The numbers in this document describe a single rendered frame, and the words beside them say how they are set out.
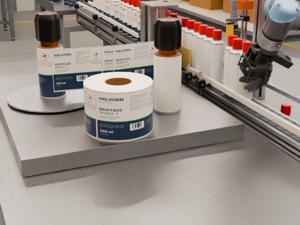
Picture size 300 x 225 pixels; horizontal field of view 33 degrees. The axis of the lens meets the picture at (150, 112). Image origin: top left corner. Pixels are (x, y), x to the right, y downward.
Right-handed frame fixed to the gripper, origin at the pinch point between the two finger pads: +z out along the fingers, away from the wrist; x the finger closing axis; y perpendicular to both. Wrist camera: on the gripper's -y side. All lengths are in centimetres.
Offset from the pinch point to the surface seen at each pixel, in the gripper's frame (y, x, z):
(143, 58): 29.3, -24.8, 5.7
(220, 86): 4.9, -9.6, 8.4
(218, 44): 1.0, -24.1, 2.1
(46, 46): 62, -31, 2
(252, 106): 4.9, 8.2, -1.5
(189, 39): 2.2, -41.6, 14.7
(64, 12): 14, -181, 112
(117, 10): 2, -119, 62
